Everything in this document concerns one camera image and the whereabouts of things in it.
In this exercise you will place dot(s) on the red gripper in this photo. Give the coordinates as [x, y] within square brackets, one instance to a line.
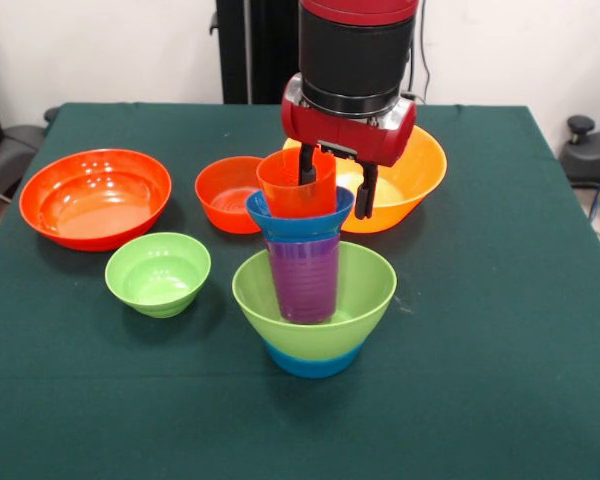
[340, 132]

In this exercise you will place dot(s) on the light blue plastic bowl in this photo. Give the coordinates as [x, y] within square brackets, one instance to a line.
[312, 365]

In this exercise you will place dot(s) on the dark green table cloth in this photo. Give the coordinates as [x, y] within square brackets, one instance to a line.
[180, 425]

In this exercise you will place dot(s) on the large red plastic bowl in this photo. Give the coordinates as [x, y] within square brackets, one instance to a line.
[95, 205]

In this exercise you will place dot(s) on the small red plastic bowl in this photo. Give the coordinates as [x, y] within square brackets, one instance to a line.
[220, 195]

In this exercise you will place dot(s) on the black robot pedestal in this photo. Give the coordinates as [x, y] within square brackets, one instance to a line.
[260, 50]

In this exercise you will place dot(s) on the red plastic cup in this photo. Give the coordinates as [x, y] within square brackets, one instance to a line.
[285, 195]

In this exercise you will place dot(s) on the small green plastic bowl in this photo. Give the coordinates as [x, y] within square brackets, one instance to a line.
[157, 277]

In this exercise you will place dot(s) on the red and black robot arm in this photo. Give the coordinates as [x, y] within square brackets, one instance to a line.
[355, 50]

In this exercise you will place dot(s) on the purple plastic cup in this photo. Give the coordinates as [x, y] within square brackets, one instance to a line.
[305, 280]

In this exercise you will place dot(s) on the large green plastic bowl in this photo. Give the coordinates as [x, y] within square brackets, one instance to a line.
[365, 300]

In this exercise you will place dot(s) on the black chair base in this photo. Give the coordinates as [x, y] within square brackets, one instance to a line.
[587, 155]

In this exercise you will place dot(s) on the dark blue plastic bowl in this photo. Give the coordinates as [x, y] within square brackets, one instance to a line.
[300, 225]

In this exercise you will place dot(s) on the large orange plastic bowl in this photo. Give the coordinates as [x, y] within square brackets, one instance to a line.
[415, 170]

